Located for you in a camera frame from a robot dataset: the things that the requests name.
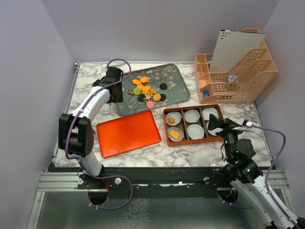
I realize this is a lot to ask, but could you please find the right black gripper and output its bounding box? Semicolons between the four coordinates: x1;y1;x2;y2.
208;113;246;161

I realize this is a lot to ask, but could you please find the yellow square cookie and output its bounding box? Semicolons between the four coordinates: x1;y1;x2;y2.
169;130;181;140

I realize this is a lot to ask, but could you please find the brown swirl cookie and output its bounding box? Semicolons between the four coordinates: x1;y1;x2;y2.
167;117;176;125

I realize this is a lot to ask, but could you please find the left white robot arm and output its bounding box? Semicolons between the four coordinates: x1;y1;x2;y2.
58;66;123;188

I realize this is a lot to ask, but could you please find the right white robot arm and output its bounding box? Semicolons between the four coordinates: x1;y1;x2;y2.
208;114;305;229

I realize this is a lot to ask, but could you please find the orange flower cookie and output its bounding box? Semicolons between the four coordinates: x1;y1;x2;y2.
140;76;149;84

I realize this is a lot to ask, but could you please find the orange cookie tin box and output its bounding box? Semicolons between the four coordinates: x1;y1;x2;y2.
163;104;224;147

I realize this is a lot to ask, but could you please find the white star cookie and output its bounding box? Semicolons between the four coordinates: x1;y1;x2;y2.
143;94;152;103

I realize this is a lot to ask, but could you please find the pink round cookie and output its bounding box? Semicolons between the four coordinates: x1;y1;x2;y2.
146;101;154;109

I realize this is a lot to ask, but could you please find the round patterned tape roll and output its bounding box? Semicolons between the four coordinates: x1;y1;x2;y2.
226;75;237;83

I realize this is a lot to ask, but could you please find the orange round cracker cookie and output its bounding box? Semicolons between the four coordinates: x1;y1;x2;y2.
152;93;162;102

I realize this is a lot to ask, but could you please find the peach plastic desk organizer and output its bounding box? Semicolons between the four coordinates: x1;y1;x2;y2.
194;41;278;104

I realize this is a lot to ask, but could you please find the black round cookie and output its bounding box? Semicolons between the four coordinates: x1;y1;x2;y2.
160;94;166;101
160;83;167;90

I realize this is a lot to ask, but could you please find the floral dark serving tray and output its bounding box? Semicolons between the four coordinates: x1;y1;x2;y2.
117;63;190;116

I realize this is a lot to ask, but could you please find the orange metal tin lid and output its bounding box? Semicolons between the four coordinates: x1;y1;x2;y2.
96;110;161;158

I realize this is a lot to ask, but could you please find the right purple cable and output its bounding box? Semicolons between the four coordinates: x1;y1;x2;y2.
218;124;305;229

